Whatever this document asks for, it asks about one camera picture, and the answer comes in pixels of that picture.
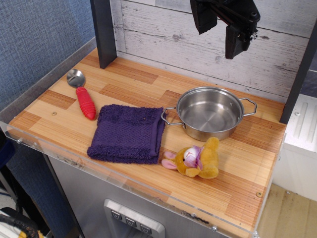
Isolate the white appliance at right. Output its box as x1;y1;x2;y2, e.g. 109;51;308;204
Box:
273;94;317;201

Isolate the yellow black object bottom left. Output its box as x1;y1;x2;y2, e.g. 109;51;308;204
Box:
0;214;45;238

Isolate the dark grey post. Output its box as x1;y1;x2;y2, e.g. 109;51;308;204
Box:
279;22;317;124
90;0;117;69

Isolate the clear acrylic edge guard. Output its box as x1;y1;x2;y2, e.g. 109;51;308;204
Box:
0;39;286;238

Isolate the dark grey left post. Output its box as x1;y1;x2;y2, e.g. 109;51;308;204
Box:
90;0;117;69

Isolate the dark grey right post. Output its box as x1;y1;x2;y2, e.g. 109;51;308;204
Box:
279;22;317;124

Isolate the yellow plush bunny toy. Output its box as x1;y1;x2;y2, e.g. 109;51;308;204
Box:
161;137;219;179

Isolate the red handled metal spoon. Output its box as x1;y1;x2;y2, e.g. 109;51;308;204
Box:
66;69;97;120

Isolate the silver dispenser panel with buttons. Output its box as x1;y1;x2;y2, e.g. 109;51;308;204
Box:
104;199;165;238

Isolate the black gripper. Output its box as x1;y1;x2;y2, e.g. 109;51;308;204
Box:
190;0;261;60

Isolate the purple folded cloth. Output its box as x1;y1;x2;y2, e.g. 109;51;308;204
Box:
87;104;165;164

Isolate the stainless steel pot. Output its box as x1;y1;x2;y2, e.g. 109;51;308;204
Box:
161;86;258;141

